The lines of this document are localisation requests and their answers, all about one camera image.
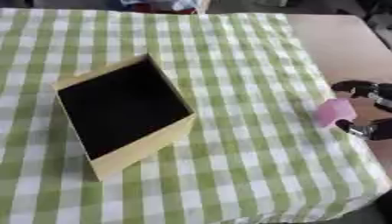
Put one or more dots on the pink cube block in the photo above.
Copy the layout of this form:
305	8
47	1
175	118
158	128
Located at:
334	111

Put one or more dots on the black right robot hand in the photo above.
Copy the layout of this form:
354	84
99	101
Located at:
380	131

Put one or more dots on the person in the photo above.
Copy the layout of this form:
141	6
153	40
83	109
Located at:
163	5

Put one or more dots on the tan cardboard box black inside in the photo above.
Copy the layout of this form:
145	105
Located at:
122	112

